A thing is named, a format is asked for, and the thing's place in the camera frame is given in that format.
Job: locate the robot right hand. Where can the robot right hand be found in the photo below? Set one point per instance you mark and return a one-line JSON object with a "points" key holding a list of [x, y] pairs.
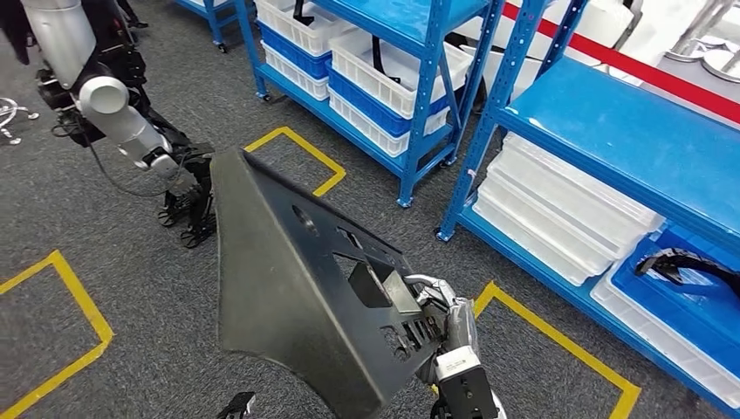
{"points": [[459, 324]]}

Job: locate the neighbouring humanoid's right hand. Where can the neighbouring humanoid's right hand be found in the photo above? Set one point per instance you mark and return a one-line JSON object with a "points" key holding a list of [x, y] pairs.
{"points": [[193, 165]]}

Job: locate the black plastic trim panel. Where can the black plastic trim panel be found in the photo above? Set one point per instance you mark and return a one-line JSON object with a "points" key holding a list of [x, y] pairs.
{"points": [[277, 277]]}

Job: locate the black curved trim part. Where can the black curved trim part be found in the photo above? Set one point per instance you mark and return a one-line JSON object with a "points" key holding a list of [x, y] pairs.
{"points": [[300, 11], [377, 58], [670, 257]]}

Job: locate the yellow floor tape square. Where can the yellow floor tape square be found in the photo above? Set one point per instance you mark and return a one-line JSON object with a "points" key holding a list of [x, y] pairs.
{"points": [[566, 341]]}

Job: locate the neighbouring black humanoid robot body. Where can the neighbouring black humanoid robot body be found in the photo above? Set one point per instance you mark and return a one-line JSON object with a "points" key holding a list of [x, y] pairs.
{"points": [[124, 63]]}

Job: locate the white plastic crate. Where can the white plastic crate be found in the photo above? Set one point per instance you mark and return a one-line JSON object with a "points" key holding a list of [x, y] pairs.
{"points": [[653, 341], [370, 87], [370, 136], [295, 78], [277, 23]]}

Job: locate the chrome stool base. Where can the chrome stool base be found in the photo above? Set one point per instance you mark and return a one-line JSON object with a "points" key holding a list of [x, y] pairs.
{"points": [[33, 115]]}

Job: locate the blue metal rack with crates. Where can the blue metal rack with crates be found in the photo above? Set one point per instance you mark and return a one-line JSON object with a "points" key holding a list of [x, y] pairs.
{"points": [[425, 115]]}

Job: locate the black robot left foot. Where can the black robot left foot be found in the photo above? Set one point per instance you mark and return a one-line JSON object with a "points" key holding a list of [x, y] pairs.
{"points": [[234, 409]]}

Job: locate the blue metal rack flat board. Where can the blue metal rack flat board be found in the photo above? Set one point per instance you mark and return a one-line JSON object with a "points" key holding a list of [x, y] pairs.
{"points": [[636, 139]]}

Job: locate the red barrier belt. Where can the red barrier belt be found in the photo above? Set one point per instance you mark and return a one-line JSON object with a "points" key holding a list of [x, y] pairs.
{"points": [[636, 69]]}

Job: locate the white car body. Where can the white car body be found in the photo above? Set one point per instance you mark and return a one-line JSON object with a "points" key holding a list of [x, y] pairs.
{"points": [[601, 23]]}

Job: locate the chrome stanchion base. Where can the chrome stanchion base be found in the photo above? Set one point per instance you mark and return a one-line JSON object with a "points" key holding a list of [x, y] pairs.
{"points": [[725, 63], [682, 61]]}

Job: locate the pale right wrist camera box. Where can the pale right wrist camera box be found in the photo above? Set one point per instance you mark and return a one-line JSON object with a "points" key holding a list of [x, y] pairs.
{"points": [[465, 387]]}

